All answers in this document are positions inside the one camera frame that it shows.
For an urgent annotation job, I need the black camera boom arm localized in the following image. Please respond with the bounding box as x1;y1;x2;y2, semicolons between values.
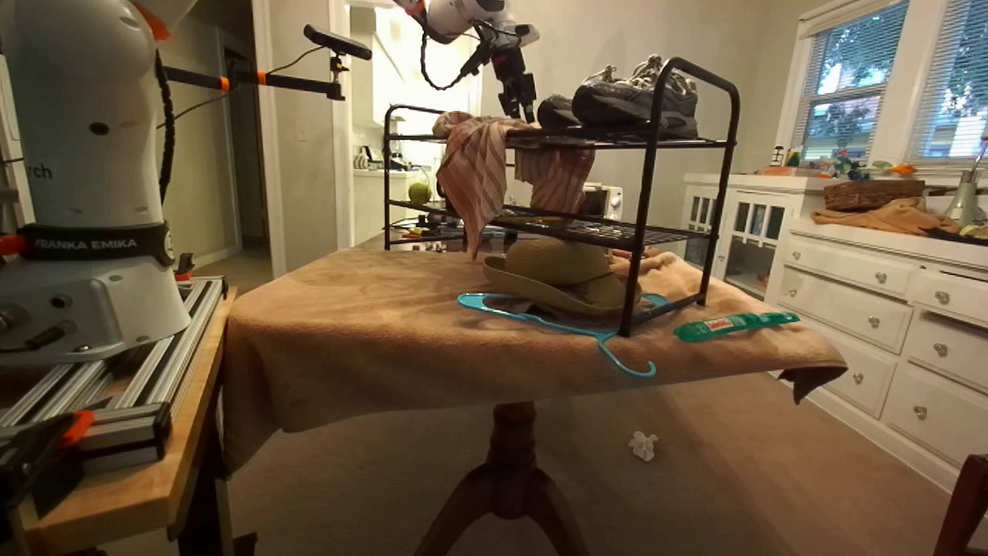
151;54;350;106

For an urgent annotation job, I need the wooden table pedestal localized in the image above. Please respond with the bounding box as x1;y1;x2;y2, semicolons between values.
409;397;591;556

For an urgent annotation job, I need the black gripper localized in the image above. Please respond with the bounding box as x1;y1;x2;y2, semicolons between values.
486;39;540;122

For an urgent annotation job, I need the black stereo camera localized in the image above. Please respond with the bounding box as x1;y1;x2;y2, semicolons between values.
299;23;377;64

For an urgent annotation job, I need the orange black clamp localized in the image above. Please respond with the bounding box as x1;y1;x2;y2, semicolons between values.
0;408;98;514

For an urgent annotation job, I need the small potted plant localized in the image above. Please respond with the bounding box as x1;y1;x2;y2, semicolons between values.
826;149;875;186

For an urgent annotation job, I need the wicker basket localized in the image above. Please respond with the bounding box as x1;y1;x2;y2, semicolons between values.
817;175;930;215

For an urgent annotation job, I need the tan straw hat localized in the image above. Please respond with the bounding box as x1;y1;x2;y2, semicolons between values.
479;233;649;321

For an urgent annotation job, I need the brown crumpled cloth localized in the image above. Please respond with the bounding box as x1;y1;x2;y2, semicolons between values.
807;197;947;240

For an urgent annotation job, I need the white drawer dresser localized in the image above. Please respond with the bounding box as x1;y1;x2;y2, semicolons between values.
773;215;988;493

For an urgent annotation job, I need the window with white frame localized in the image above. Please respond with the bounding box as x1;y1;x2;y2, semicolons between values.
791;0;918;170
912;0;988;170

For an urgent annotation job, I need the wooden workbench top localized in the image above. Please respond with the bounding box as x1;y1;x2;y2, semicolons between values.
13;291;237;552

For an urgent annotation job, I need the red white plaid towel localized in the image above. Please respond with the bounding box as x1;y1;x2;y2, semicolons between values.
430;109;601;258

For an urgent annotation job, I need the crumpled white paper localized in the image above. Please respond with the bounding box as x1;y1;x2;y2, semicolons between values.
625;426;662;465

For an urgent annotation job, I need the blue plastic hanger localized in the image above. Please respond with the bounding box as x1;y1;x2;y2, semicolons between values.
452;287;673;384

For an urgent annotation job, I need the tan suede tablecloth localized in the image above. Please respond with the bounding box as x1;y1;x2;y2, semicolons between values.
220;245;848;473

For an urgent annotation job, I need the aluminium rail frame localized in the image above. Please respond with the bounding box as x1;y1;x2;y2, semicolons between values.
0;275;228;473

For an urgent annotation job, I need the black metal shoe rack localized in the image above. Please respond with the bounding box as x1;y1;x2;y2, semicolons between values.
380;54;744;341

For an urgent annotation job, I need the white glass door cabinet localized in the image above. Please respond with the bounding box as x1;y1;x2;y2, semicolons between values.
680;170;801;304

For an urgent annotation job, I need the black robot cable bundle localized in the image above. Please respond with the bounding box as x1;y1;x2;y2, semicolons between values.
151;29;486;208

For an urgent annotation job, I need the green plastic hanger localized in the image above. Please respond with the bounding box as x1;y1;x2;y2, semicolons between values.
673;305;801;345

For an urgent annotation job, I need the silver metal pitcher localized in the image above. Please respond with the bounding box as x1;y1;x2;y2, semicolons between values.
941;165;988;233

